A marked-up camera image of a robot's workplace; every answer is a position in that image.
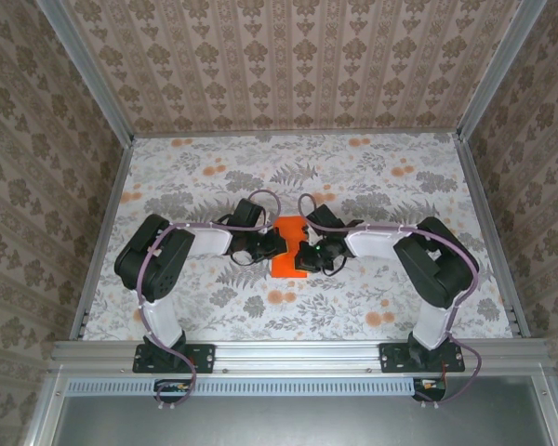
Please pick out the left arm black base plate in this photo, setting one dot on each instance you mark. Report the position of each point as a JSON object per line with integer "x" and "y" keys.
{"x": 200, "y": 358}

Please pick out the aluminium front rail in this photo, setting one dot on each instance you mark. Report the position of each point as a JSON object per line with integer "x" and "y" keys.
{"x": 297, "y": 355}

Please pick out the orange square paper sheet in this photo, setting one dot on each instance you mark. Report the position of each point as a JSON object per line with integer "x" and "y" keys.
{"x": 288, "y": 225}

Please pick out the aluminium frame post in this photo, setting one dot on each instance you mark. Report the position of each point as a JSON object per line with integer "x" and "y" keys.
{"x": 89, "y": 69}
{"x": 497, "y": 69}

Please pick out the grey metal panel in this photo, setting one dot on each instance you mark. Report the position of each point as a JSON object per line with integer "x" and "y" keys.
{"x": 297, "y": 423}

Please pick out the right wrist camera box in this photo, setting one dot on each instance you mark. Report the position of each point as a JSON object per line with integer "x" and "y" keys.
{"x": 308, "y": 233}

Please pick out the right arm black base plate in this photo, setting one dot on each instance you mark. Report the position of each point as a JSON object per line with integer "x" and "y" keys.
{"x": 393, "y": 360}

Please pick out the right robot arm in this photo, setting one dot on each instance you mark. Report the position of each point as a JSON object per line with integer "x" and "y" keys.
{"x": 432, "y": 269}

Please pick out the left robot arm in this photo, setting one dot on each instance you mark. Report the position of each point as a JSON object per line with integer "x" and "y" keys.
{"x": 158, "y": 265}

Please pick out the aluminium back rail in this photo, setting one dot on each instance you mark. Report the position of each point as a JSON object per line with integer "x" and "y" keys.
{"x": 307, "y": 134}

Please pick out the floral patterned table cover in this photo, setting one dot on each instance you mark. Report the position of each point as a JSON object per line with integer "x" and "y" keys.
{"x": 307, "y": 316}

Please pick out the aluminium side rail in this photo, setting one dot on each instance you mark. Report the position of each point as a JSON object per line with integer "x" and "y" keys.
{"x": 103, "y": 232}
{"x": 482, "y": 209}

